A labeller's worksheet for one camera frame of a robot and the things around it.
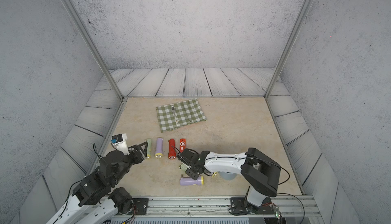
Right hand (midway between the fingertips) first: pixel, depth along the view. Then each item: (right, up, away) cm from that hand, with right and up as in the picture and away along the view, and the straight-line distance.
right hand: (194, 169), depth 84 cm
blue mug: (+17, -1, -5) cm, 18 cm away
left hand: (-22, +16, -13) cm, 30 cm away
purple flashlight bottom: (-3, -4, -5) cm, 7 cm away
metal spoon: (-16, +33, +27) cm, 46 cm away
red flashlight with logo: (-7, +11, +8) cm, 16 cm away
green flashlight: (-6, +1, -1) cm, 6 cm away
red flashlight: (-13, +8, +5) cm, 16 cm away
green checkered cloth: (-6, +31, +28) cm, 42 cm away
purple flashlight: (-20, +8, +4) cm, 22 cm away
